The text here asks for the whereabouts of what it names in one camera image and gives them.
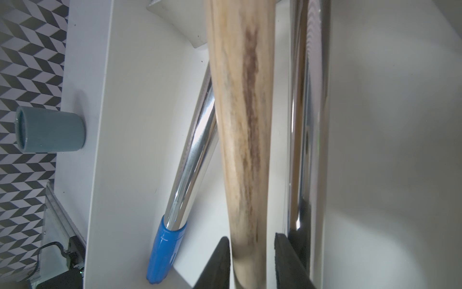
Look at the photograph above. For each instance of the aluminium front rail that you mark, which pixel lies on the aluminium front rail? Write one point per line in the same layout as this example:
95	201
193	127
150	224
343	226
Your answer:
58	226

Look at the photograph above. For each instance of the blue-handled small hoe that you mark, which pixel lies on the blue-handled small hoe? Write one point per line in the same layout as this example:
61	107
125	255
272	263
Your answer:
309	109
199	147

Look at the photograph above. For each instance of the wooden-handled hoe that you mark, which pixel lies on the wooden-handled hoe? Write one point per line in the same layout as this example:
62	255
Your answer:
240	38

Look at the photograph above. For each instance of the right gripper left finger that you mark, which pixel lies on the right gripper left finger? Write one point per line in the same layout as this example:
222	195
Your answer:
217	272

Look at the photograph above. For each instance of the teal ceramic cup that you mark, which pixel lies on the teal ceramic cup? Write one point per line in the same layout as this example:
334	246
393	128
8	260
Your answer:
39	130

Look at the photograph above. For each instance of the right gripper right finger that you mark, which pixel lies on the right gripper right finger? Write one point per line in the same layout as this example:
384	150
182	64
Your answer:
290	273

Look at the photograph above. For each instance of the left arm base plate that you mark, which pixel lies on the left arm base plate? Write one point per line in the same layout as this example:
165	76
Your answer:
73	277

